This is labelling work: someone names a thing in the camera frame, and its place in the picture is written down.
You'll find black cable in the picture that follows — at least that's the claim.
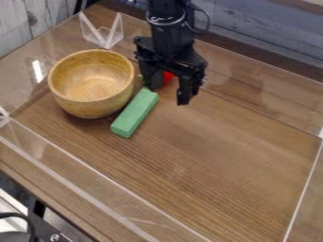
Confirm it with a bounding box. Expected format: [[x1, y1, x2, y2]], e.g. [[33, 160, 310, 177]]
[[0, 213, 43, 242]]

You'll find clear acrylic corner bracket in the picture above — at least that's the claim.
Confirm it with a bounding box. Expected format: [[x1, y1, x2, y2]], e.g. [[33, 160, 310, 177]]
[[79, 12, 124, 49]]

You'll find red plush fruit green stem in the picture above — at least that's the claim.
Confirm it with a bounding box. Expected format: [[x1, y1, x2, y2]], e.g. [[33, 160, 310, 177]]
[[136, 70, 176, 87]]

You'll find wooden bowl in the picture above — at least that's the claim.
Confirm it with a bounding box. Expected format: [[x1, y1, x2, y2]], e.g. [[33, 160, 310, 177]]
[[48, 49, 135, 119]]

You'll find black metal table bracket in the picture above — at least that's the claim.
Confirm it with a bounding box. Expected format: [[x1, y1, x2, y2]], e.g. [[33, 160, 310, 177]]
[[28, 197, 79, 242]]

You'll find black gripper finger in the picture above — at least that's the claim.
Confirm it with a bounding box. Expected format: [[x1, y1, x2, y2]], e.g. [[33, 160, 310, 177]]
[[176, 70, 204, 106], [139, 61, 164, 91]]

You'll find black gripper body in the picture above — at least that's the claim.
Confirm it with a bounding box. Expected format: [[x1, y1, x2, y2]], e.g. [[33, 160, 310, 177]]
[[134, 37, 208, 77]]

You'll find green rectangular block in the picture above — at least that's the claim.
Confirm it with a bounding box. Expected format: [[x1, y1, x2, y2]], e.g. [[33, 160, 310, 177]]
[[111, 88, 159, 138]]

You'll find clear acrylic front barrier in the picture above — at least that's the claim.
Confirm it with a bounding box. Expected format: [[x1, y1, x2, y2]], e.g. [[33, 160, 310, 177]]
[[0, 108, 211, 242]]

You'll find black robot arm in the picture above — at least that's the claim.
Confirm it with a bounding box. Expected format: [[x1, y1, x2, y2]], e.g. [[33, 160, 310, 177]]
[[134, 0, 208, 106]]

